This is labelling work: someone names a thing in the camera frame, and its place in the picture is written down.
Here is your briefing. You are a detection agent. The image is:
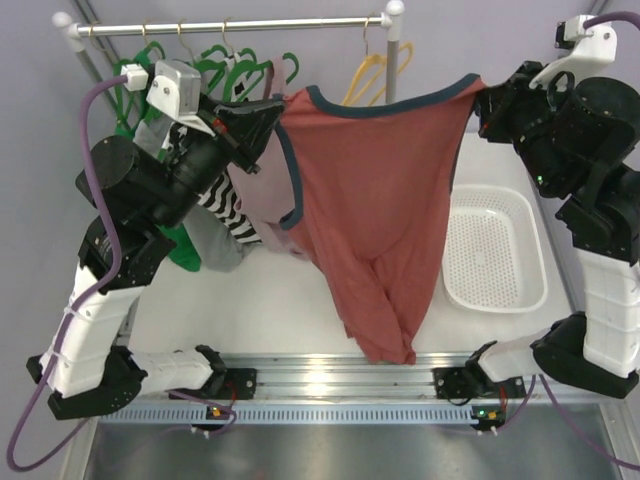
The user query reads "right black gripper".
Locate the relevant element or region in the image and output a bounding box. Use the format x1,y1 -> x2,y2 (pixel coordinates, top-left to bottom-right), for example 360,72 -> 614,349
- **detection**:
476,59 -> 576,199

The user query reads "yellow hanger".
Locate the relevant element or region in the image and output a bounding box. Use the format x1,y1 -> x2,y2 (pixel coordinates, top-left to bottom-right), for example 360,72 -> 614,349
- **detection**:
341,21 -> 388,107

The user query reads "red tank top blue trim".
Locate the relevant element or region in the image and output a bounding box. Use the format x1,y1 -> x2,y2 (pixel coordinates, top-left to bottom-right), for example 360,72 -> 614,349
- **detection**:
275,74 -> 484,364

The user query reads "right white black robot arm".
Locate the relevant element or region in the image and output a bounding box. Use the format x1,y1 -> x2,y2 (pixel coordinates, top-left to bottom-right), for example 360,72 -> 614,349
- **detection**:
466,62 -> 639,399

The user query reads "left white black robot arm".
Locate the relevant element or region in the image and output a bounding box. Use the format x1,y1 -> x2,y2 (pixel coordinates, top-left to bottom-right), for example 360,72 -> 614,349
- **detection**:
27,97 -> 284,420

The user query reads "green hanger under pink top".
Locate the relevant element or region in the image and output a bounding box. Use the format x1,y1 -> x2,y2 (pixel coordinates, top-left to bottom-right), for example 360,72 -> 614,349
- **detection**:
222,52 -> 300,103

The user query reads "pink tank top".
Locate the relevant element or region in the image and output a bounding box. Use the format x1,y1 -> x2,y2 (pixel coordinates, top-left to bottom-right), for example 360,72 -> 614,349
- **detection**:
227,55 -> 311,261

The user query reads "black white striped top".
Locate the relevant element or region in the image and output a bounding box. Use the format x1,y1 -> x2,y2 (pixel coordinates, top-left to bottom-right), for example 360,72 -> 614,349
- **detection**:
167,53 -> 264,245

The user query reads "green hanger under striped top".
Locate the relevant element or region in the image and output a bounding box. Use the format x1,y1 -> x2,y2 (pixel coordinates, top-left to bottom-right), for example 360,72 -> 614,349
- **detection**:
193,44 -> 235,94

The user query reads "green top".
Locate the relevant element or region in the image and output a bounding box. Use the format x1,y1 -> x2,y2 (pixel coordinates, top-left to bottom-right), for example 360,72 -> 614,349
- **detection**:
112,49 -> 202,273

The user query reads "grey top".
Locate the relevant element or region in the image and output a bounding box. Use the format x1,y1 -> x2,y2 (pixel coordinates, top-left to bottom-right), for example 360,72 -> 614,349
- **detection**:
130,114 -> 251,274

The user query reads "silver clothes rack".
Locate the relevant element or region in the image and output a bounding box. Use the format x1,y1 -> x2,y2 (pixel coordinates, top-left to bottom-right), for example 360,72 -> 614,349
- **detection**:
51,1 -> 405,104

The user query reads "white perforated plastic basket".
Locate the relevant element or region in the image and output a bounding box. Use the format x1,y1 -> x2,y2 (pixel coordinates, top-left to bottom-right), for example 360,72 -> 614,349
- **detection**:
442,184 -> 548,315

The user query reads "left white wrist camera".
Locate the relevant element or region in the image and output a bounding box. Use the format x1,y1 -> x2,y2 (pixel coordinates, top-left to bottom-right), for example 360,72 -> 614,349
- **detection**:
120,60 -> 216,137

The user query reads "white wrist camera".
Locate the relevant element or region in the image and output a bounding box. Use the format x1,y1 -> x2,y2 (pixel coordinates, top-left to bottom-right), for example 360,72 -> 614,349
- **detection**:
120,60 -> 216,137
529,15 -> 618,91

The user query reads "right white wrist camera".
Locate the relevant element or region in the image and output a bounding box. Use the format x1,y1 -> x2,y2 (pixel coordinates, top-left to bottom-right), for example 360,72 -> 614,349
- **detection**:
529,15 -> 618,91

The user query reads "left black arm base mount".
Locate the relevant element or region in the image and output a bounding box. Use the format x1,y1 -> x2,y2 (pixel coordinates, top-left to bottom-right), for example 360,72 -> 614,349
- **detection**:
169,368 -> 257,401

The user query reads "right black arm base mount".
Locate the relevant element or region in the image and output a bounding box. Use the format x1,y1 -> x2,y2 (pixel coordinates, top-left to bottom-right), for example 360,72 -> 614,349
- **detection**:
433,367 -> 495,406

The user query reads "slotted white cable duct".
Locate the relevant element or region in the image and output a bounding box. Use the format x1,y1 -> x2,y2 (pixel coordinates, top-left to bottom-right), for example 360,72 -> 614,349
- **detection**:
101,402 -> 478,426

